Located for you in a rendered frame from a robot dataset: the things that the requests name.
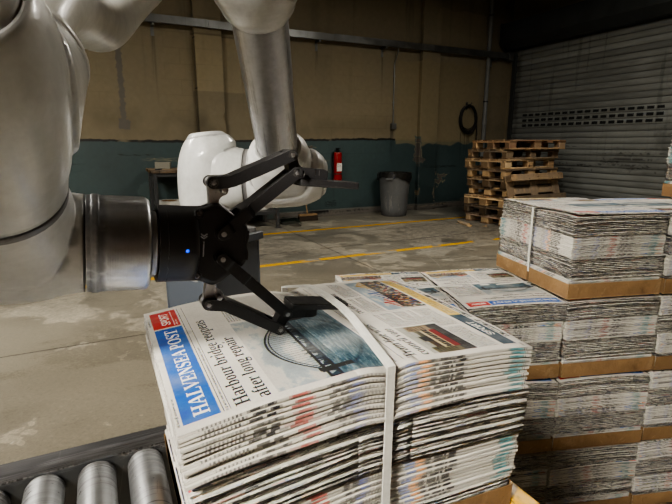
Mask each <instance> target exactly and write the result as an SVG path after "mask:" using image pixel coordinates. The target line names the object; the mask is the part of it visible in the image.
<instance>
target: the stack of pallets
mask: <svg viewBox="0 0 672 504"><path fill-rule="evenodd" d="M472 143H473V147H472V149H468V158H465V167H467V170H468V172H467V175H466V176H467V185H468V186H469V187H468V188H469V192H468V194H464V210H463V211H464V212H465V214H466V219H465V220H468V221H472V220H481V221H480V223H485V224H491V223H499V225H498V226H501V225H500V223H501V222H500V221H501V218H500V217H502V213H503V211H502V210H503V204H504V201H506V200H503V198H508V197H507V195H506V191H507V190H506V186H505V185H504V179H503V177H504V176H508V175H510V174H522V173H521V171H525V174H531V173H539V170H547V173H552V172H557V170H558V167H554V159H555V158H558V152H559V149H565V143H566V140H473V141H472ZM483 143H487V148H483ZM530 143H531V144H530ZM548 143H554V148H548ZM479 152H483V156H478V153H479ZM501 152H502V156H501ZM523 152H526V156H522V153H523ZM541 152H548V155H547V157H541ZM536 161H543V166H536V165H535V164H536ZM476 162H481V165H476V166H475V164H476ZM497 162H501V165H497ZM517 162H523V164H522V165H517ZM477 171H482V174H477ZM500 172H501V173H500ZM478 180H482V183H478ZM478 189H484V192H478ZM496 197H499V198H496ZM474 198H478V199H479V200H475V201H474ZM474 207H478V208H479V209H474ZM476 216H480V217H477V218H476ZM493 219H497V220H493Z"/></svg>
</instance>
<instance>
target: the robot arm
mask: <svg viewBox="0 0 672 504"><path fill-rule="evenodd" d="M161 1H162V0H0V305H6V304H22V303H31V302H39V301H47V300H51V299H54V298H57V297H60V296H64V295H68V294H73V293H82V292H85V290H86V292H92V293H98V292H100V291H120V290H145V289H147V288H148V287H149V285H150V281H151V276H154V279H155V281H156V282H170V281H202V282H204V287H203V293H202V294H201V295H200V296H199V298H198V300H199V302H200V304H201V305H202V307H203V308H204V309H205V310H207V311H222V312H226V313H228V314H231V315H233V316H235V317H238V318H240V319H242V320H245V321H247V322H249V323H252V324H254V325H256V326H259V327H261V328H263V329H266V330H268V331H270V332H273V333H275V334H277V335H282V334H283V333H284V332H285V325H286V323H287V321H288V320H289V319H291V318H304V317H306V318H307V317H314V316H316V314H317V310H339V309H338V308H336V307H335V306H334V305H332V303H330V302H329V301H327V300H326V299H324V298H323V297H321V296H284V303H285V304H283V303H282V302H281V301H280V300H279V299H278V298H276V297H275V296H274V295H273V294H272V293H271V292H269V291H268V290H267V289H266V288H265V287H264V286H262V285H261V284H260V283H259V282H258V281H257V280H255V279H254V278H253V277H252V276H251V275H250V274H249V273H247V272H246V271H245V270H244V269H243V268H242V266H243V265H244V263H245V262H246V260H248V249H247V243H248V240H249V233H253V232H256V227H255V226H251V225H246V223H247V222H248V221H250V220H251V219H252V218H253V217H254V216H255V214H256V213H257V212H258V211H260V210H261V209H262V208H263V207H266V208H282V207H298V206H303V205H307V204H310V203H312V202H315V201H317V200H318V199H320V198H321V196H323V195H324V194H325V192H326V188H341V189H359V183H357V182H351V181H342V180H328V165H327V162H326V160H325V159H324V157H323V156H322V155H321V154H320V153H319V152H317V151H316V150H314V149H309V147H308V146H307V144H306V142H305V140H304V139H303V138H302V137H301V136H300V135H299V134H297V133H296V120H295V107H294V94H293V74H292V61H291V47H290V34H289V21H288V20H289V19H290V17H291V16H292V14H293V12H294V9H295V5H296V2H297V0H214V2H215V3H216V5H217V6H218V8H219V9H220V10H221V12H222V14H223V16H224V17H225V18H226V20H227V21H228V22H229V23H230V24H231V25H232V29H233V34H234V39H235V44H236V49H237V54H238V59H239V64H240V69H241V74H242V79H243V83H244V88H245V93H246V98H247V103H248V108H249V113H250V118H251V123H252V128H253V133H254V138H255V139H254V140H253V141H252V143H251V145H250V147H249V149H243V148H238V147H236V141H235V140H234V139H233V138H232V137H231V136H230V135H229V134H226V133H224V132H223V131H207V132H198V133H191V134H189V135H188V137H187V139H186V140H185V142H184V143H183V145H182V148H181V151H180V155H179V159H178V168H177V182H178V196H179V203H180V205H157V204H156V205H155V206H154V210H153V211H151V207H150V203H149V200H148V199H147V198H145V197H139V196H116V195H99V194H94V193H92V194H86V200H85V194H80V193H71V191H70V189H69V174H70V170H71V165H72V155H73V154H75V153H76V152H77V151H78V149H79V145H80V136H81V128H82V120H83V113H84V106H85V100H86V94H87V88H88V84H89V81H90V65H89V60H88V57H87V54H86V52H85V49H87V50H90V51H94V52H111V51H114V50H116V49H118V48H120V47H121V46H123V45H124V44H125V43H126V42H127V41H128V40H129V39H130V38H131V36H132V35H133V34H134V33H135V31H136V30H137V29H138V27H139V26H140V25H141V23H142V22H143V21H144V20H145V18H146V17H147V16H148V15H149V14H150V13H151V12H152V11H153V10H154V9H155V8H156V7H157V6H158V5H159V3H160V2H161ZM229 275H233V276H234V277H235V278H236V279H237V280H238V281H240V282H241V283H242V284H243V285H245V286H246V287H247V288H248V289H249V290H251V291H252V292H253V293H254V294H255V295H257V296H258V297H259V298H260V299H261V300H263V301H264V302H265V303H266V304H267V305H269V306H270V307H271V308H272V309H273V310H275V311H276V312H275V314H274V316H273V317H272V316H270V315H268V314H265V313H263V312H261V311H259V310H256V309H254V308H252V307H250V306H248V305H245V304H243V303H241V302H239V301H236V300H234V299H232V298H230V297H227V296H225V295H224V294H223V292H222V291H221V290H220V289H218V288H216V286H215V284H218V283H219V282H221V281H222V280H224V279H225V278H226V277H228V276H229Z"/></svg>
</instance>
